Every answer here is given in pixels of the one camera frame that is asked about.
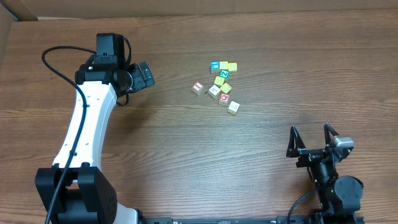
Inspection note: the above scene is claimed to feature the pale yellow block top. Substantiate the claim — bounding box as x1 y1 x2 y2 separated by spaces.
220 61 229 70

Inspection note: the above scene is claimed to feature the yellow block middle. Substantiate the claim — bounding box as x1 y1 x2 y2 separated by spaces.
214 76 225 87

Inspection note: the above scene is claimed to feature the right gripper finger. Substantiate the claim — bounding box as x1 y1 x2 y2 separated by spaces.
323 122 338 146
286 126 307 158

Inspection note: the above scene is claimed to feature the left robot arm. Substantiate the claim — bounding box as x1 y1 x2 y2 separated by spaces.
35 33 155 224

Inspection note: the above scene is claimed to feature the yellow block top right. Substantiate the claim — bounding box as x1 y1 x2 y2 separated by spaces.
228 62 238 74

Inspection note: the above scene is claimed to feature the blue letter block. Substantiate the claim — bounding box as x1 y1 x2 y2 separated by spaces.
210 61 220 73

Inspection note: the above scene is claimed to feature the white dotted wooden block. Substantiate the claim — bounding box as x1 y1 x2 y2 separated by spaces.
228 101 240 114

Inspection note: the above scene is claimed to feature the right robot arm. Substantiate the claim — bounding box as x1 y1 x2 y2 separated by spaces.
282 123 364 224

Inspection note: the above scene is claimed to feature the green Z letter block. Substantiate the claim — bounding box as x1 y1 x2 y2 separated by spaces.
219 70 230 80

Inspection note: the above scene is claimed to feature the white picture block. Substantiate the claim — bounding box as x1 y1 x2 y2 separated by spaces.
208 85 221 98

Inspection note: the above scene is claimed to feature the red I letter block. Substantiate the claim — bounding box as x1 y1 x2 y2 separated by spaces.
192 82 205 95

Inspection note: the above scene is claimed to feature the red Q letter block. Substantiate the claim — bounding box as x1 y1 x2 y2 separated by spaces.
218 93 230 106

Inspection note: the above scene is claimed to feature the yellow block lower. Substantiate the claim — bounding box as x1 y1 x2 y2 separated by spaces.
220 83 232 94

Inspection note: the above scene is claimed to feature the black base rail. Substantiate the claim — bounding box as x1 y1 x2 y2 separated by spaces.
138 216 365 224

